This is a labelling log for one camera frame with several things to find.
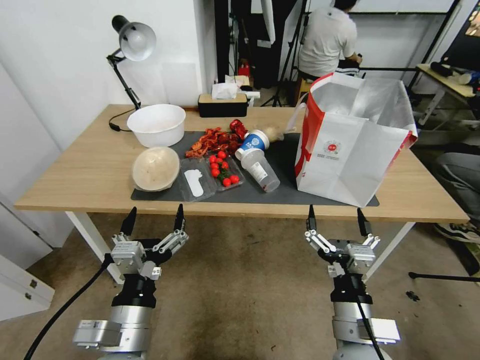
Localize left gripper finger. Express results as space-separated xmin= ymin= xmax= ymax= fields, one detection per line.
xmin=111 ymin=206 xmax=138 ymax=245
xmin=153 ymin=203 xmax=190 ymax=256

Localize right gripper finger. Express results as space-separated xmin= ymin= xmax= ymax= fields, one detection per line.
xmin=356 ymin=208 xmax=382 ymax=248
xmin=304 ymin=204 xmax=337 ymax=256

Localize white red food delivery bag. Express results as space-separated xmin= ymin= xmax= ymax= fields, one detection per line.
xmin=286 ymin=73 xmax=419 ymax=209

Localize dark grey table mat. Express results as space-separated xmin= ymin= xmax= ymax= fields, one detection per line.
xmin=130 ymin=129 xmax=380 ymax=208

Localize translucent beige bowl lid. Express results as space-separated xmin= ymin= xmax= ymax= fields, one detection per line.
xmin=132 ymin=146 xmax=181 ymax=193

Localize wooden table with white legs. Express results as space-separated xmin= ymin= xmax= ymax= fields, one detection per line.
xmin=14 ymin=104 xmax=471 ymax=286

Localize clear box of cherry tomatoes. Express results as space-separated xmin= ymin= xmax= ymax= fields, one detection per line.
xmin=205 ymin=151 xmax=246 ymax=193

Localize clear plastic cup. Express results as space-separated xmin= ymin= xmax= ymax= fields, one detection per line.
xmin=239 ymin=148 xmax=282 ymax=194

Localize red crayfish shells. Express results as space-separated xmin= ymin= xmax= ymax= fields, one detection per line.
xmin=184 ymin=128 xmax=243 ymax=160

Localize black stand leg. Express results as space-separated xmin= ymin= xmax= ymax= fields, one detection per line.
xmin=408 ymin=271 xmax=480 ymax=283

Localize crumpled clear plastic wrap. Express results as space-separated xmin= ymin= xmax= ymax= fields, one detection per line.
xmin=261 ymin=124 xmax=298 ymax=144

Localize black white sneaker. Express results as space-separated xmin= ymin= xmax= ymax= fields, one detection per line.
xmin=434 ymin=221 xmax=480 ymax=245

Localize blue white paper cup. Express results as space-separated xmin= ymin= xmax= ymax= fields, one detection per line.
xmin=235 ymin=129 xmax=272 ymax=158

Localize white plastic bowl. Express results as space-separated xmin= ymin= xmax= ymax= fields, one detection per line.
xmin=126 ymin=104 xmax=187 ymax=149

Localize person's leg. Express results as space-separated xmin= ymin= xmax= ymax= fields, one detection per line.
xmin=434 ymin=151 xmax=480 ymax=226

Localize white cabinet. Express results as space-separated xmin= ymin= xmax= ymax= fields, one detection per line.
xmin=0 ymin=61 xmax=78 ymax=323

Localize black tissue box wooden lid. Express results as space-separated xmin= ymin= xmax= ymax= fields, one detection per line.
xmin=197 ymin=93 xmax=250 ymax=119

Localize wooden stool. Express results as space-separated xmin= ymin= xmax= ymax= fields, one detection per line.
xmin=294 ymin=78 xmax=313 ymax=107

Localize white tissue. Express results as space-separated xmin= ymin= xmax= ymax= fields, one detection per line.
xmin=211 ymin=82 xmax=239 ymax=101

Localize wooden side table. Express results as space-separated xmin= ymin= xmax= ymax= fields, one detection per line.
xmin=415 ymin=62 xmax=480 ymax=127

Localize black tripod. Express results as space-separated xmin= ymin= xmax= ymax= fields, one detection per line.
xmin=260 ymin=0 xmax=313 ymax=108

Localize person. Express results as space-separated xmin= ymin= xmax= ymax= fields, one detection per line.
xmin=298 ymin=0 xmax=364 ymax=82

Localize grey black desk lamp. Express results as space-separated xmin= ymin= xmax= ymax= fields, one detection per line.
xmin=106 ymin=14 xmax=158 ymax=111

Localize black monitor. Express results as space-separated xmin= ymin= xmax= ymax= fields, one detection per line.
xmin=438 ymin=0 xmax=480 ymax=73

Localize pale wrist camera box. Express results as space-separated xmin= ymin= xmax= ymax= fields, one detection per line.
xmin=111 ymin=239 xmax=146 ymax=275
xmin=345 ymin=242 xmax=377 ymax=270

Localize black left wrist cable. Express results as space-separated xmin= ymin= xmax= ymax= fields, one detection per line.
xmin=23 ymin=253 xmax=113 ymax=360

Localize black lamp cable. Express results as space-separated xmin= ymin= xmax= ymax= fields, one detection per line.
xmin=108 ymin=107 xmax=140 ymax=133

